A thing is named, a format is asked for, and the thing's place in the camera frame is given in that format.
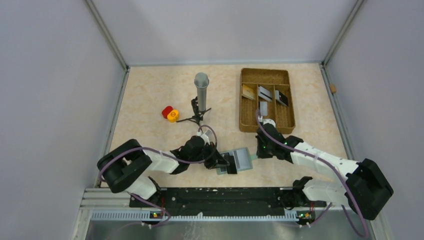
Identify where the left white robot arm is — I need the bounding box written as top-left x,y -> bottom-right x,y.
96,135 -> 230,207

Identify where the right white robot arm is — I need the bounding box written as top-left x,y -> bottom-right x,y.
256,123 -> 394,220

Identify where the gold card in tray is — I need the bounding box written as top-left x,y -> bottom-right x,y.
241,84 -> 256,101

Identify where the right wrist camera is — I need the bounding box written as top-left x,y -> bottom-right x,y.
259,117 -> 276,128

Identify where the brown woven cutlery tray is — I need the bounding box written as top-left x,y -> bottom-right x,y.
239,68 -> 296,135

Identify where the small wooden block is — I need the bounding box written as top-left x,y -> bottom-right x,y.
329,84 -> 337,94

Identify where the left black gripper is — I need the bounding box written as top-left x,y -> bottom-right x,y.
188,141 -> 230,170

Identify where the green card holder wallet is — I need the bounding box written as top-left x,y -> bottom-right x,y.
216,147 -> 258,175

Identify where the grey microphone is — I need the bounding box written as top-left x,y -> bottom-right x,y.
194,72 -> 210,112

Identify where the black credit card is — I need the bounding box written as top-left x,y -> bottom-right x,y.
224,154 -> 238,175

